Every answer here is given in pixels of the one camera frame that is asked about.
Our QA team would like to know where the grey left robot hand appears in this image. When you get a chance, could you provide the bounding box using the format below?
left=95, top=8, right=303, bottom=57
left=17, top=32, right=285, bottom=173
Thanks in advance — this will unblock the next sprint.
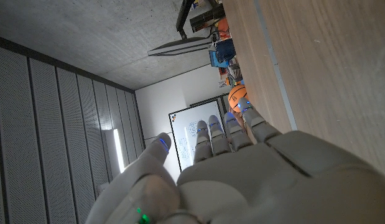
left=85, top=97, right=385, bottom=224

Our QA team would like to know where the orange basketball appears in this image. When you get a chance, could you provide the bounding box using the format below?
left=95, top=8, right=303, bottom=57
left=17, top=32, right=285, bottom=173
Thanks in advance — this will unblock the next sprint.
left=228, top=84, right=249, bottom=113

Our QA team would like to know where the light blue box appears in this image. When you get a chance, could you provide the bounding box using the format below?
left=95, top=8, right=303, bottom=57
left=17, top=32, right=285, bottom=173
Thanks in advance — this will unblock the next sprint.
left=208, top=49, right=230, bottom=68

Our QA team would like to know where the dark blue container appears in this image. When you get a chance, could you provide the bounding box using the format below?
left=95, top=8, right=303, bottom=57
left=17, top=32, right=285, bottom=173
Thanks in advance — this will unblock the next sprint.
left=215, top=38, right=237, bottom=63

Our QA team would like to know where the orange object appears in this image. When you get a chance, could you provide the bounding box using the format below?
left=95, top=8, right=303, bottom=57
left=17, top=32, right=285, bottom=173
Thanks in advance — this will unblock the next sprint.
left=217, top=17, right=231, bottom=40

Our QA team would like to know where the black box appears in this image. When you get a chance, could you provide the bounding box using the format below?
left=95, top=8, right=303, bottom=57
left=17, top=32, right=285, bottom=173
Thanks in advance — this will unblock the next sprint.
left=189, top=3, right=226, bottom=34

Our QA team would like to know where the whiteboard with black frame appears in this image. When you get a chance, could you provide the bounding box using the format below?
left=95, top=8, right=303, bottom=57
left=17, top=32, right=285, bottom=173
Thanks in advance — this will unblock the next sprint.
left=168, top=98, right=230, bottom=172

